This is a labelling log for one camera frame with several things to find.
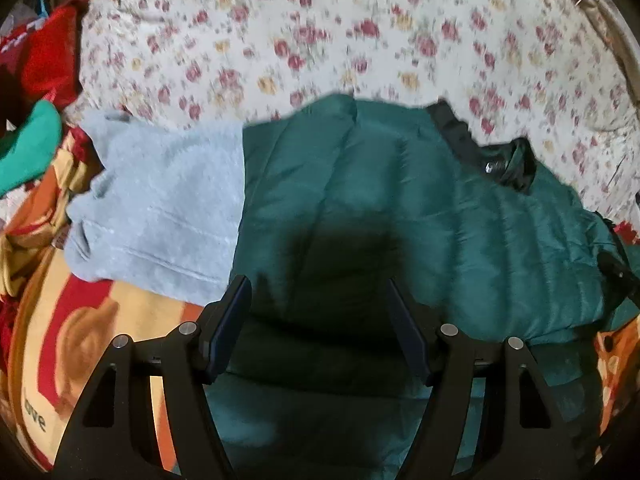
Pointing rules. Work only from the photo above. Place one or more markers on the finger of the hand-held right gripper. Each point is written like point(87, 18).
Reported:
point(612, 255)

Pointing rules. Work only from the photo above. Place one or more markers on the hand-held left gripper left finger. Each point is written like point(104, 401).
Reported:
point(229, 321)

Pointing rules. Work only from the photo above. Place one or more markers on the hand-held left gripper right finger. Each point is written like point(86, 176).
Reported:
point(407, 327)

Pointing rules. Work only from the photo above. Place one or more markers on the dark green puffer jacket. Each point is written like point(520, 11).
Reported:
point(375, 185)

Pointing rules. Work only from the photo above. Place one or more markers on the orange printed blanket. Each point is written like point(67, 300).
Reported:
point(125, 320)

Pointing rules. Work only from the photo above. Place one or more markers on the light blue fleece garment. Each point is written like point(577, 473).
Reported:
point(160, 200)

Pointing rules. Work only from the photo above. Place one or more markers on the beige mattress edge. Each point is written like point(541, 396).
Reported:
point(600, 5)

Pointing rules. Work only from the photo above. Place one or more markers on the teal green cloth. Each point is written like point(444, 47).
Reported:
point(30, 150)

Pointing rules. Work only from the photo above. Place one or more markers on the floral bedsheet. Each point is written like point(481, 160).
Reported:
point(300, 35)

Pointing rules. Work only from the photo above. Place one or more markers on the red cloth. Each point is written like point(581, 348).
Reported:
point(50, 60)

